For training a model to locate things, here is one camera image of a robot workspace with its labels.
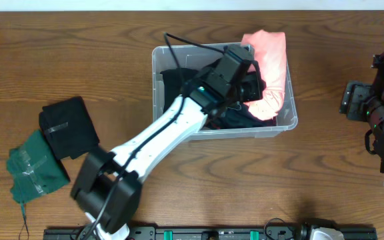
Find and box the dark navy garment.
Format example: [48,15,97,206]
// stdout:
[205,103,277,130]

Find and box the salmon pink cloth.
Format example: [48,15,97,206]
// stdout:
[241,30,287,121]

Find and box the black cloth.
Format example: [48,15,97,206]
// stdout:
[39,96,99,160]

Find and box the dark green cloth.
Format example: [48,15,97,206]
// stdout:
[6,130,70,204]

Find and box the black garment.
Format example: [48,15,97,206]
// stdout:
[160,68,198,112]

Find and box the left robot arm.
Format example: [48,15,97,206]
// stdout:
[71,57,263,239]

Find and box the clear plastic storage container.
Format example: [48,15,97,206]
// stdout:
[152,45,298,141]

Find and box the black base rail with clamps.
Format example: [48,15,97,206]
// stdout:
[43,218,378,240]

